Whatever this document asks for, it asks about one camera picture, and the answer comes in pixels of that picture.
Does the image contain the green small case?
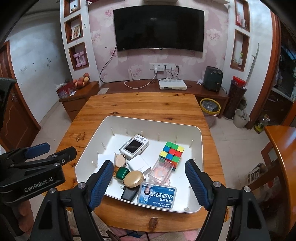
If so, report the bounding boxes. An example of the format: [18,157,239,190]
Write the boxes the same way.
[115,167,130,181]

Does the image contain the black car key fob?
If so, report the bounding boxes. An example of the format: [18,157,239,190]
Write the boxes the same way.
[121,186,139,202]

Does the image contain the gold round compact case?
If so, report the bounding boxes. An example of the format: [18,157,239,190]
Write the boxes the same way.
[123,171,144,188]

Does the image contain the blue dental floss box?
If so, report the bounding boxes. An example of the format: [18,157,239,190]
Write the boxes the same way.
[137,182,177,210]

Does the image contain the colourful rubik's cube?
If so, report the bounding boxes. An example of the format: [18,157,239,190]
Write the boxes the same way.
[159,142,185,171]

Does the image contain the clear plastic box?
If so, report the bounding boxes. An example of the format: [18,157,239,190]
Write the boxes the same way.
[148,158,174,185]

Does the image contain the white bottle-shaped plastic piece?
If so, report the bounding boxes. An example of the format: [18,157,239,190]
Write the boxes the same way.
[127,155,151,175]

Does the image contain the white handheld game console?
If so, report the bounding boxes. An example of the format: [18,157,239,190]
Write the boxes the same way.
[119,134,150,160]

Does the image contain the person's hand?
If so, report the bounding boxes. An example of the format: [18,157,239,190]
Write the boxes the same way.
[18,200,34,235]

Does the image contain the white storage tray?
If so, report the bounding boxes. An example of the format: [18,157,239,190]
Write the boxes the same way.
[75,116,204,214]

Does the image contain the cardboard printed box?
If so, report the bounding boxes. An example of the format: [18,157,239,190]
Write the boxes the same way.
[245,163,267,186]

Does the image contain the yellow-rimmed trash bin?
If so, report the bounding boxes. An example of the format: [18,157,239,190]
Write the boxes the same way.
[200,98,221,128]

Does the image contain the white bucket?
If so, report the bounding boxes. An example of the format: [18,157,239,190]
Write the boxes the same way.
[233,109,250,128]

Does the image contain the yellow oil bottle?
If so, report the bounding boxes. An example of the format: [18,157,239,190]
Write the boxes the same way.
[253,114,270,134]

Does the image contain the small wooden side cabinet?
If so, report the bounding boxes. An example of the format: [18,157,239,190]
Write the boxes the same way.
[59,81,99,121]

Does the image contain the red gift box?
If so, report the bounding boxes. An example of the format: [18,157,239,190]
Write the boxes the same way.
[56,82,76,99]

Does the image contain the brown wooden tv cabinet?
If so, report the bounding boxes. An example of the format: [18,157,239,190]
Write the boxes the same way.
[98,78,230,117]

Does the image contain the dark woven tall basket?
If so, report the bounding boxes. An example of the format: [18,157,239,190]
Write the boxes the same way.
[223,76,247,120]

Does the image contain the peach fruit ornament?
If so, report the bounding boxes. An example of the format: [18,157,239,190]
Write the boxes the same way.
[72,73,90,89]

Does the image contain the white set-top box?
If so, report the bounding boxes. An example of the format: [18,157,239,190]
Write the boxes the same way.
[159,79,187,90]

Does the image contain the dark green air fryer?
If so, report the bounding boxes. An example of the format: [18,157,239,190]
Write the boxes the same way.
[203,66,223,92]

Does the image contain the pink items in niche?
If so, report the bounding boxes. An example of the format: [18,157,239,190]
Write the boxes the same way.
[73,51,87,68]

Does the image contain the black television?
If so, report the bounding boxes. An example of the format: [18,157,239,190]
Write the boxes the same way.
[113,5,205,52]

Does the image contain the white charging cable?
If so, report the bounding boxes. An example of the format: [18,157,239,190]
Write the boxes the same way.
[123,69,159,90]

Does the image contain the white wall power strip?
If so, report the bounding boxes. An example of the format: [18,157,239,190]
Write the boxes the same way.
[149,63,177,72]

